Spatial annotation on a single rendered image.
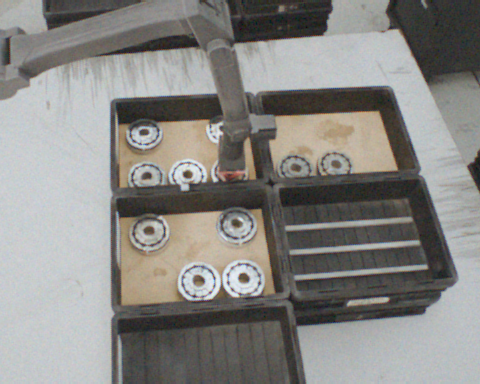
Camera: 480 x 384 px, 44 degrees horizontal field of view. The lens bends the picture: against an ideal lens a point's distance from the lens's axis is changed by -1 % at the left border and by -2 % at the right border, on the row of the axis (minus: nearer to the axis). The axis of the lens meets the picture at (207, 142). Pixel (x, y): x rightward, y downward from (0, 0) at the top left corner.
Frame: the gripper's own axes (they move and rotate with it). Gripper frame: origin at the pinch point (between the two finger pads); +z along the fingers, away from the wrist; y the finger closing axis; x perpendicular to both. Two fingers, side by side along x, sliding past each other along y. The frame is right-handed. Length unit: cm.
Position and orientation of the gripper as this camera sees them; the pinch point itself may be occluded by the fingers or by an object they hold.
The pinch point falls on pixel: (229, 170)
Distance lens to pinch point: 157.2
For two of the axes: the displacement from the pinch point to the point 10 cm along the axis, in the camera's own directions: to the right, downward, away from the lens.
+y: -0.2, -8.2, 5.7
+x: -10.0, 0.0, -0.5
